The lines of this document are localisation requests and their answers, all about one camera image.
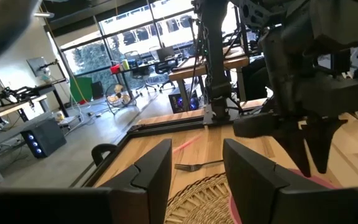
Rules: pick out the red box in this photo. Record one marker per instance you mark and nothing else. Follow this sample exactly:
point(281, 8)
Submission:
point(115, 69)

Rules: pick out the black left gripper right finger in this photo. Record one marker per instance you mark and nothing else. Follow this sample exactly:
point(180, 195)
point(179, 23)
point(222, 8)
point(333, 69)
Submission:
point(250, 177)

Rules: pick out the black computer tower blue lights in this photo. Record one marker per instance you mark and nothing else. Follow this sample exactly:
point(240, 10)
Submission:
point(47, 137)

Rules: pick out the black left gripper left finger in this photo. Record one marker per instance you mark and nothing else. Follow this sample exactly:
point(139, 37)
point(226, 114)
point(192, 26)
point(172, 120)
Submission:
point(148, 174)

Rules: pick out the round woven straw placemat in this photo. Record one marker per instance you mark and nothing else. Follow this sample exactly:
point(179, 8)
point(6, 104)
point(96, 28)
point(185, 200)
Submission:
point(197, 202)

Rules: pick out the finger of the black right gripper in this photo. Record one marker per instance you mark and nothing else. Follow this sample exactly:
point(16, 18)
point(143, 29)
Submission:
point(294, 146)
point(322, 140)

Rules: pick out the grey mesh office chair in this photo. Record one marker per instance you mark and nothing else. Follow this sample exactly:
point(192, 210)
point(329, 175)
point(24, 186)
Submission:
point(135, 67)

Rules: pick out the black speaker box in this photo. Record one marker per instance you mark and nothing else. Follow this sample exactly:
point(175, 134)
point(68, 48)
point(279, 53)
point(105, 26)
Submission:
point(97, 90)

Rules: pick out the pink ribbed bowl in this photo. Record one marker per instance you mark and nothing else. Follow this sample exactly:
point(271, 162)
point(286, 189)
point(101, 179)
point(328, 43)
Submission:
point(320, 183)

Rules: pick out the wooden top desk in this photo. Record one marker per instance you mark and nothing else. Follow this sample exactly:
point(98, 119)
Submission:
point(197, 70)

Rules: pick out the black laptop screen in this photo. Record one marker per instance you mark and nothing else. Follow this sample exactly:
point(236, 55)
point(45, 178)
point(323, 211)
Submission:
point(165, 53)

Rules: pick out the wooden workbench with robot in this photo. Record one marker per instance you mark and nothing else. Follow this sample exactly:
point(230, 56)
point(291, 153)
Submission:
point(8, 109)

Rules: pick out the green bottle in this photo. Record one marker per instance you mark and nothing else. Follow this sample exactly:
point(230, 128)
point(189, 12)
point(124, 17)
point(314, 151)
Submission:
point(125, 64)

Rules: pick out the green screen panel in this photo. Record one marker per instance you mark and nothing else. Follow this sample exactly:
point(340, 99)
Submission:
point(81, 89)

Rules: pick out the pink plastic straw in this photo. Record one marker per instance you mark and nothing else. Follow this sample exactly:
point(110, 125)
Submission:
point(186, 143)

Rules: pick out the black computer tower purple lights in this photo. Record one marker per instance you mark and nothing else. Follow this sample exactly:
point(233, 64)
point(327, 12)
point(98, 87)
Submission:
point(183, 101)

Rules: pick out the round floor fan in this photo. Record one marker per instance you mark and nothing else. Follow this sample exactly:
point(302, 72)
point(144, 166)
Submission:
point(120, 98)

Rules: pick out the grey computer monitor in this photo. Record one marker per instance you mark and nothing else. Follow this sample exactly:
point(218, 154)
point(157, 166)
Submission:
point(36, 66)

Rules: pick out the black office chair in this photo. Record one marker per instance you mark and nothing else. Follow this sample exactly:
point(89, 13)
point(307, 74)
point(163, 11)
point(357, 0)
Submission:
point(166, 70)

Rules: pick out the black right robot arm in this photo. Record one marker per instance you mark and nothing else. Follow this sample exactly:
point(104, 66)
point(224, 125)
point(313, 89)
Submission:
point(291, 62)

